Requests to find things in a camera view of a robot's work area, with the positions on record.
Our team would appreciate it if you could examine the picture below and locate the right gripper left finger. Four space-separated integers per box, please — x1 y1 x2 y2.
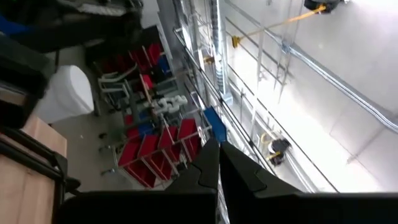
57 136 220 224

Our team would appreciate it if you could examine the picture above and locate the black aluminium table frame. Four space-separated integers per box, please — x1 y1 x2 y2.
0 124 81 224

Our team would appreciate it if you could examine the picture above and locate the red plastic storage bin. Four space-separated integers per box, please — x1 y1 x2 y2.
117 141 158 189
136 134 161 170
177 118 203 161
157 126 183 162

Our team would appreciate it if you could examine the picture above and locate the black ceiling cable reel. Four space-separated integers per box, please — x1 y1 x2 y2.
266 138 292 166
303 0 343 14

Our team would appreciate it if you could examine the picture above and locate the blue plastic storage bin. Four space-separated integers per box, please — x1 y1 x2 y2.
203 106 228 142

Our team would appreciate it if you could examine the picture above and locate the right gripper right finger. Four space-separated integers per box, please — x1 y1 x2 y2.
220 141 398 224

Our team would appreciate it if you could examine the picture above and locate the grey spiral ventilation duct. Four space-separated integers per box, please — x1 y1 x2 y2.
210 0 233 103

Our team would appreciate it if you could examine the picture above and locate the white robot figure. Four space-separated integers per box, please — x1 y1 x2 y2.
149 95 189 114

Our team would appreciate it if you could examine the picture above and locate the yellow reel cable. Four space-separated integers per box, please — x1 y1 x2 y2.
231 4 327 48

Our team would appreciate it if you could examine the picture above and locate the white trash bin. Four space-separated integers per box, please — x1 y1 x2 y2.
34 64 95 124

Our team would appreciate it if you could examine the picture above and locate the metal shelf rack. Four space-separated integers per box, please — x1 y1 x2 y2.
99 105 224 190

